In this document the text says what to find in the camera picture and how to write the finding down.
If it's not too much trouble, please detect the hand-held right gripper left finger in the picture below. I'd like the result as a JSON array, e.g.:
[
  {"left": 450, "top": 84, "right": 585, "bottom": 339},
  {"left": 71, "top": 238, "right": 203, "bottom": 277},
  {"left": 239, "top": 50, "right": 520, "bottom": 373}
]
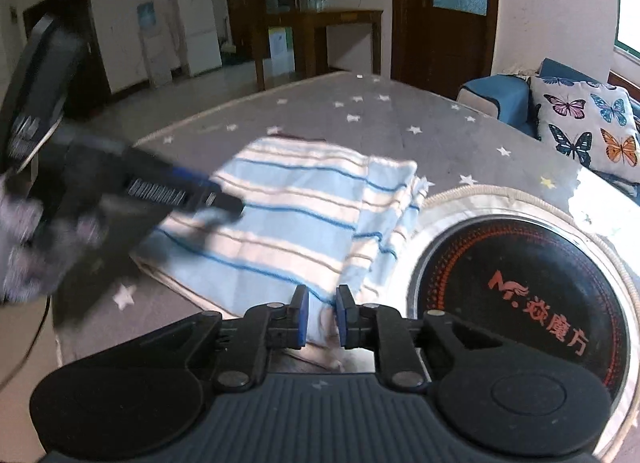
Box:
[{"left": 140, "top": 284, "right": 310, "bottom": 393}]

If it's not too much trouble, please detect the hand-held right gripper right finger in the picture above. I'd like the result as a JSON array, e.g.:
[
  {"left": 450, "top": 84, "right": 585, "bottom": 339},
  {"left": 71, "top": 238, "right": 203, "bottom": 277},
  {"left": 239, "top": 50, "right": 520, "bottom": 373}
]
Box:
[{"left": 336, "top": 284, "right": 506, "bottom": 392}]

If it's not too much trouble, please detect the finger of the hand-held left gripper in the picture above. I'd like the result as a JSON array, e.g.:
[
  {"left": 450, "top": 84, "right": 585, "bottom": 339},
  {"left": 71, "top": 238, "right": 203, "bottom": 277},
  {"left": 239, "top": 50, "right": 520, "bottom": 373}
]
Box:
[{"left": 120, "top": 148, "right": 246, "bottom": 222}]

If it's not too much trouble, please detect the blue striped garment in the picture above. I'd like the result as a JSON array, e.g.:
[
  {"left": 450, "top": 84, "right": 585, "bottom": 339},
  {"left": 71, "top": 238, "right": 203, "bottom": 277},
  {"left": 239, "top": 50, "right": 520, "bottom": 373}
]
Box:
[{"left": 131, "top": 136, "right": 432, "bottom": 371}]

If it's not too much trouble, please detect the person's left hand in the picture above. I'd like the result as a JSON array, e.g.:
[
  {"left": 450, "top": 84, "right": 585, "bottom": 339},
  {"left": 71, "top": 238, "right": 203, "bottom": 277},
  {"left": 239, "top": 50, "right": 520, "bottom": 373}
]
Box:
[{"left": 0, "top": 183, "right": 107, "bottom": 305}]

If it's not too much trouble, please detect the dark interior doorway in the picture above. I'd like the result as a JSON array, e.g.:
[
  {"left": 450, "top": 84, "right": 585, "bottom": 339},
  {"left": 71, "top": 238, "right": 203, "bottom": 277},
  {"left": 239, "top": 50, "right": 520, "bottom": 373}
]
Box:
[{"left": 22, "top": 0, "right": 113, "bottom": 94}]

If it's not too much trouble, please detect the white water dispenser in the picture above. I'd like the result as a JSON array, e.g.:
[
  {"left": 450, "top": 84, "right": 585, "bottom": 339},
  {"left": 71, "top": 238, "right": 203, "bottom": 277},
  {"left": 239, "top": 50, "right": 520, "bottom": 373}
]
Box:
[{"left": 136, "top": 0, "right": 173, "bottom": 89}]

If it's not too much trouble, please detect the white refrigerator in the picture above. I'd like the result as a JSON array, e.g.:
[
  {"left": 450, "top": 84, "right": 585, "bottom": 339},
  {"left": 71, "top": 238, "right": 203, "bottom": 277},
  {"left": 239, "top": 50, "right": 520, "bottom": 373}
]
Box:
[{"left": 175, "top": 0, "right": 223, "bottom": 78}]

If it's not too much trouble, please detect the white green carton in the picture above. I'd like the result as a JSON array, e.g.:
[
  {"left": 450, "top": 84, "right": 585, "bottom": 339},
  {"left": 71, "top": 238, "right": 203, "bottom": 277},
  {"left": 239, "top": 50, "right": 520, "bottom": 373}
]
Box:
[{"left": 267, "top": 26, "right": 293, "bottom": 61}]

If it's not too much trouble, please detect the round black induction cooktop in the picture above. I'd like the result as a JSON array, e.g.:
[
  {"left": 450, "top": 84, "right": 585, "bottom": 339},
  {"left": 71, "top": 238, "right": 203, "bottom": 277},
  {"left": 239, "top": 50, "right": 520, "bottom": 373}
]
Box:
[{"left": 412, "top": 216, "right": 633, "bottom": 396}]

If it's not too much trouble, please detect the grey star-print tablecloth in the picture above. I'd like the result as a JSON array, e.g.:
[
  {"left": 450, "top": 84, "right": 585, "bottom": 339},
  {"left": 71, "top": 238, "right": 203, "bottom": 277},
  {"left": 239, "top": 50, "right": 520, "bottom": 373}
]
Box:
[{"left": 50, "top": 70, "right": 640, "bottom": 463}]

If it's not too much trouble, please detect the dark wooden side table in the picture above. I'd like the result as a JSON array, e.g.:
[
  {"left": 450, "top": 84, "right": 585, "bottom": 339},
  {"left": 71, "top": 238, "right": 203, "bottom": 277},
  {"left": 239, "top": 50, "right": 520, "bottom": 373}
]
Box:
[{"left": 254, "top": 8, "right": 385, "bottom": 91}]

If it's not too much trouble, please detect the blue sofa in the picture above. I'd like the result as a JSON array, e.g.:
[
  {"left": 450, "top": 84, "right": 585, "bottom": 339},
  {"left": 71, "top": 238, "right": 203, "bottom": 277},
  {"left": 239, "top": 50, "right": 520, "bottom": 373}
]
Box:
[{"left": 456, "top": 57, "right": 640, "bottom": 199}]

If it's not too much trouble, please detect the dark wooden glass-panel door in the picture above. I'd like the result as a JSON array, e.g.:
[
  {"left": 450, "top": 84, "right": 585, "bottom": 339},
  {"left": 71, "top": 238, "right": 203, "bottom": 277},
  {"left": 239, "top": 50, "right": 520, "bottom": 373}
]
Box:
[{"left": 391, "top": 0, "right": 501, "bottom": 89}]

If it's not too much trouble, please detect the butterfly print cushion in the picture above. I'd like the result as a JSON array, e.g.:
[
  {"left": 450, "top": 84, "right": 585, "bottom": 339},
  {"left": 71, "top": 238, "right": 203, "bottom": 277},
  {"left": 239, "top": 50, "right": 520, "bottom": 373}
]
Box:
[{"left": 529, "top": 74, "right": 640, "bottom": 184}]

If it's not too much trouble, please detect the green framed window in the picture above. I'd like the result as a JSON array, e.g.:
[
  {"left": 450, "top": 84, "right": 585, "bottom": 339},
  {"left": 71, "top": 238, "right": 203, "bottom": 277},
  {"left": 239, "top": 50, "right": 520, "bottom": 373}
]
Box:
[{"left": 612, "top": 0, "right": 640, "bottom": 59}]

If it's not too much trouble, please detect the white cooktop surround ring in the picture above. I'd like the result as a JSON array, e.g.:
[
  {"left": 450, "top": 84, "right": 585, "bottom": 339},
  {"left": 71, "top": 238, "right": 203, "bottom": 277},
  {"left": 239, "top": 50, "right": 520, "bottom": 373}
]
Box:
[{"left": 400, "top": 188, "right": 640, "bottom": 463}]

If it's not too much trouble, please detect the black cable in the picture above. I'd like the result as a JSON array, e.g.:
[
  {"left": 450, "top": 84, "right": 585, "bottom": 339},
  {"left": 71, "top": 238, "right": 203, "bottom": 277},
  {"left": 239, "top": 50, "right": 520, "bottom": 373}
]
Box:
[{"left": 0, "top": 293, "right": 53, "bottom": 389}]

